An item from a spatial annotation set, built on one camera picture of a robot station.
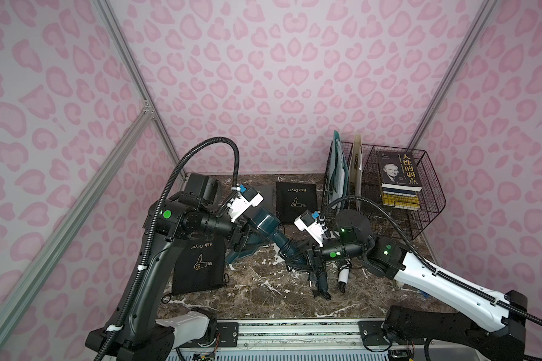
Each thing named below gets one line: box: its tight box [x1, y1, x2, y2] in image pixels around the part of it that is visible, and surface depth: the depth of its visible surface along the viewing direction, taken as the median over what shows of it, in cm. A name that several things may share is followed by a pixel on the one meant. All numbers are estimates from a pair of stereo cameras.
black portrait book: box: [377, 151, 424, 192], surface depth 92 cm
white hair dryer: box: [337, 264, 351, 295], surface depth 84 cm
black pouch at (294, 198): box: [275, 182, 318, 225], surface depth 112 cm
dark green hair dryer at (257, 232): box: [225, 215, 306, 264], surface depth 55 cm
